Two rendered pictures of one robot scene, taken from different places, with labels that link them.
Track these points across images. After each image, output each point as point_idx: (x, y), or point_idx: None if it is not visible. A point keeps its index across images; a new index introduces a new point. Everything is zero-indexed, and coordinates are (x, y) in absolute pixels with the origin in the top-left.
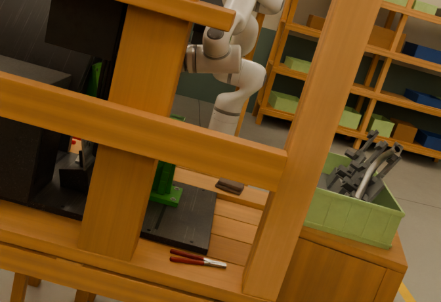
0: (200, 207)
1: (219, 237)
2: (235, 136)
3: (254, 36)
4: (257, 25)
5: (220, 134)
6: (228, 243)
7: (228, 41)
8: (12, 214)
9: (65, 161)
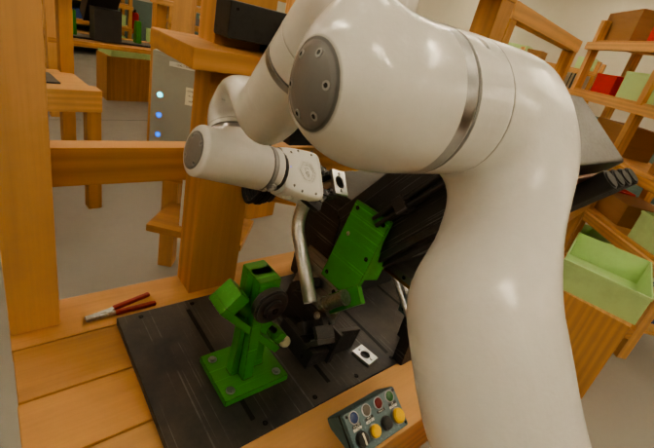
0: (173, 391)
1: (114, 366)
2: (114, 146)
3: (411, 336)
4: (437, 291)
5: (128, 144)
6: (96, 363)
7: (208, 110)
8: (287, 267)
9: (365, 339)
